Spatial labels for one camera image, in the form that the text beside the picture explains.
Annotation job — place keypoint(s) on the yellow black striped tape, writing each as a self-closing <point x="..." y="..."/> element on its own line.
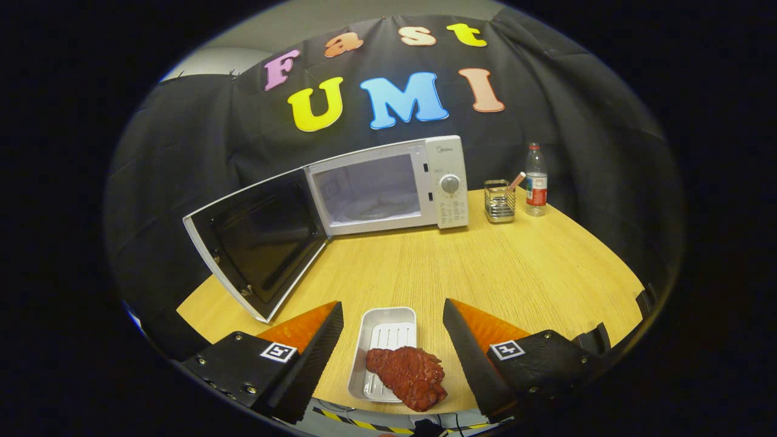
<point x="358" y="423"/>

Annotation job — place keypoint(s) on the red checkered straw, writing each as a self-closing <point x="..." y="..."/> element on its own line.
<point x="517" y="181"/>

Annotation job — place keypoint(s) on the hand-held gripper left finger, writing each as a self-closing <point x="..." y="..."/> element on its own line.
<point x="312" y="364"/>

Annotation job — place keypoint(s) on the white toaster oven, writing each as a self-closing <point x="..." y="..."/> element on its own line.
<point x="446" y="206"/>

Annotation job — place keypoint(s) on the clear plastic bottle red label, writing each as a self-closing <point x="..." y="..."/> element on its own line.
<point x="536" y="188"/>

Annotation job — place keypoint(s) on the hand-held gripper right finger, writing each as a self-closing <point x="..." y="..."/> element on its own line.
<point x="473" y="364"/>

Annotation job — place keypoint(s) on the red meat piece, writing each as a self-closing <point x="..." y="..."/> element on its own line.
<point x="410" y="376"/>

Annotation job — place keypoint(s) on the black backdrop cloth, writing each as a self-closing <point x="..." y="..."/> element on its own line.
<point x="576" y="121"/>

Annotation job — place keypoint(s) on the blue white object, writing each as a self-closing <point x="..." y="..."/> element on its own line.
<point x="133" y="318"/>

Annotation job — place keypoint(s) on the white ridged tray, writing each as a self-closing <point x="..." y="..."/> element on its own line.
<point x="388" y="328"/>

